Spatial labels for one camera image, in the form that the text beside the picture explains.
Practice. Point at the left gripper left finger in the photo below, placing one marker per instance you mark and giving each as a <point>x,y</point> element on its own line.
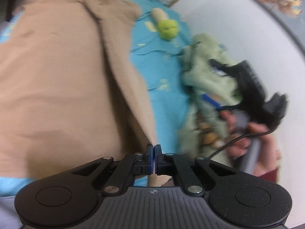
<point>143,164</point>

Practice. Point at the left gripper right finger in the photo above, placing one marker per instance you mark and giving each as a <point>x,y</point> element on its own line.
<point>163,162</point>

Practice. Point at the tan garment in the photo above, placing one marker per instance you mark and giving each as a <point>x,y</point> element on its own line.
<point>69,92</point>

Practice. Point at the person's right hand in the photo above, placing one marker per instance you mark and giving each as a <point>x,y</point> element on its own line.
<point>269,155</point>

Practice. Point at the light green fleece blanket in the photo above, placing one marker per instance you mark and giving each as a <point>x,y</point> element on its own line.
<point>204,131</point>

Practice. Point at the turquoise patterned bed sheet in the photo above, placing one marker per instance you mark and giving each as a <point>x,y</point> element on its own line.
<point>157,61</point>

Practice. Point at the framed flower picture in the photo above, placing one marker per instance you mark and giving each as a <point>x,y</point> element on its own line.
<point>290,14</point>

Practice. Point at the green and beige plush toy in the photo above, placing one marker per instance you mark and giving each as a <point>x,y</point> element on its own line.
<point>168,28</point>

